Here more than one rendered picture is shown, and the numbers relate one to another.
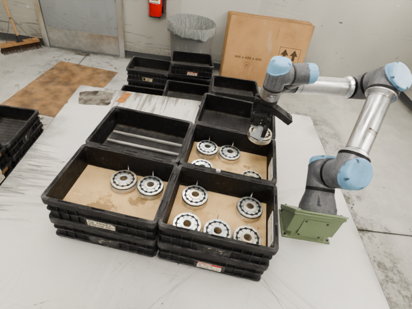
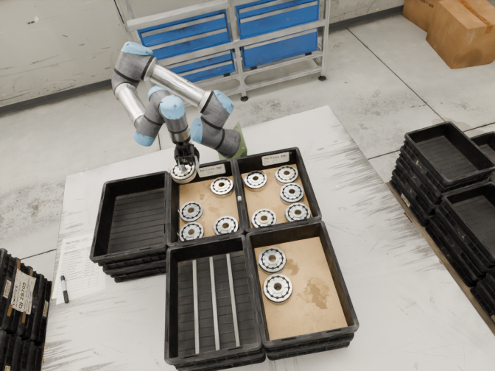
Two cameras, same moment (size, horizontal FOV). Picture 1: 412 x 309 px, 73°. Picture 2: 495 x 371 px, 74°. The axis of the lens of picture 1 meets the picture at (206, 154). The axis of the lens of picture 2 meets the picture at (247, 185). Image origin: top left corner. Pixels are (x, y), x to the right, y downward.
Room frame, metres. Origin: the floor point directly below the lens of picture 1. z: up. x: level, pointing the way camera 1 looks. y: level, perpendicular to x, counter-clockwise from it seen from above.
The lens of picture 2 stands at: (0.80, 0.75, 1.99)
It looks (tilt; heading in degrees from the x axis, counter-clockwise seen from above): 51 degrees down; 267
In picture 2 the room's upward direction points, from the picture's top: 11 degrees counter-clockwise
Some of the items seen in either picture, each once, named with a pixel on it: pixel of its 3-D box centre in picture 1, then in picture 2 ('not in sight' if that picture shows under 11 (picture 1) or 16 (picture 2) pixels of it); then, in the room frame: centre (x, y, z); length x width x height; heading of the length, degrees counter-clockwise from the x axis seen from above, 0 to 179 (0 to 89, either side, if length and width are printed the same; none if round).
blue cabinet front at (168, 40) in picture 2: not in sight; (190, 52); (0.93, -1.96, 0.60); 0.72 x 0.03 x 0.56; 4
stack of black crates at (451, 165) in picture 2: not in sight; (435, 175); (-0.39, -0.33, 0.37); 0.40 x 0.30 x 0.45; 94
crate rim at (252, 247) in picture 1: (222, 205); (274, 187); (0.65, -0.09, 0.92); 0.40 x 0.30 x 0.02; 87
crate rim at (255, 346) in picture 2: (143, 133); (209, 292); (0.97, 0.29, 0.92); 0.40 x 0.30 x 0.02; 87
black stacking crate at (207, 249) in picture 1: (220, 213); (275, 194); (0.65, -0.09, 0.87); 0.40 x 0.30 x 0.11; 87
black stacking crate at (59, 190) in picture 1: (116, 190); (296, 283); (0.67, 0.31, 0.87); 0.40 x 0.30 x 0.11; 87
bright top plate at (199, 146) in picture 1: (207, 147); (191, 232); (1.02, 0.00, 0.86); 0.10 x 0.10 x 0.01
